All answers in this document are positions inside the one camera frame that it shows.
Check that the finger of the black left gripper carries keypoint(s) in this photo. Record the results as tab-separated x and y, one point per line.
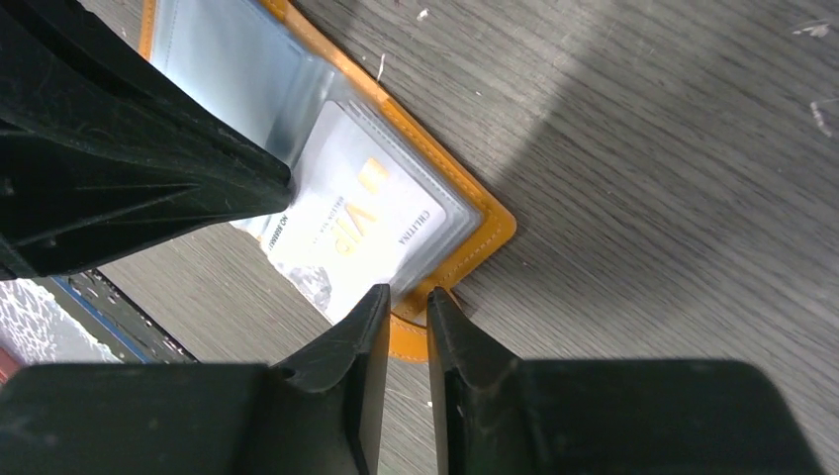
102	156

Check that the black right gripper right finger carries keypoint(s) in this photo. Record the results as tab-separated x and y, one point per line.
473	390

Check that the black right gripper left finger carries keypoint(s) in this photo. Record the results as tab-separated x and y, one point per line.
326	400

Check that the orange leather card holder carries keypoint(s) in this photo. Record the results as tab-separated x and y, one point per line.
266	71

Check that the silver VIP credit card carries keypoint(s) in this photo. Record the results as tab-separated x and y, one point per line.
357	218

